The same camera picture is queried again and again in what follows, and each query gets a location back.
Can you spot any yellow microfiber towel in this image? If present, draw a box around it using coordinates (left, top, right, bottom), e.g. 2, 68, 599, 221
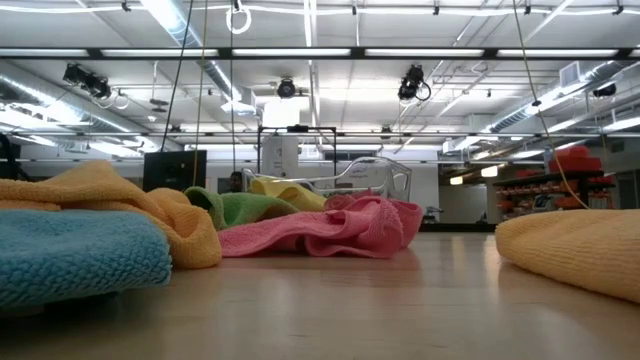
248, 175, 327, 212

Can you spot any clear plastic bin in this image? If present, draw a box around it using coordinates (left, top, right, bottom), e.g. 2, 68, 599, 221
241, 156, 413, 205

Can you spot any orange microfiber towel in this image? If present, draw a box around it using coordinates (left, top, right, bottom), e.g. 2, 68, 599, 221
0, 159, 223, 270
494, 208, 640, 305

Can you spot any green microfiber towel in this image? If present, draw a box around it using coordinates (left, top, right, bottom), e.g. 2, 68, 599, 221
183, 186, 299, 231

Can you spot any blue microfiber towel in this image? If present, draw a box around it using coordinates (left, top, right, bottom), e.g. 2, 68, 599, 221
0, 208, 174, 307

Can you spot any black monitor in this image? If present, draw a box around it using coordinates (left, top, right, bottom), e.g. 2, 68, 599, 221
143, 149, 208, 194

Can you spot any shelf rack with orange bins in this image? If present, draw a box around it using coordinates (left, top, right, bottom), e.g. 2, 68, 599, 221
492, 144, 617, 224

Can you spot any dark background equipment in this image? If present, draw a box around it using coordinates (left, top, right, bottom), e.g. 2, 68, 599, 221
0, 132, 26, 181

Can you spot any yellow hanging cord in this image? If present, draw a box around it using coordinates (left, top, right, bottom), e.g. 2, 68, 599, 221
192, 0, 209, 194

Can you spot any white hanging cable loop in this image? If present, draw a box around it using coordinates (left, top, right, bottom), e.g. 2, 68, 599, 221
224, 3, 253, 35

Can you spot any black hanging cable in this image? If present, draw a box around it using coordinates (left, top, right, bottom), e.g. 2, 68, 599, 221
159, 0, 195, 152

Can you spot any yellow hose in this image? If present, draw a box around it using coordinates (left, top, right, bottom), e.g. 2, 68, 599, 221
512, 0, 591, 210

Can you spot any grey ceiling duct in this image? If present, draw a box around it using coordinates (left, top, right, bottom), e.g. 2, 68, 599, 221
0, 59, 184, 152
489, 59, 640, 134

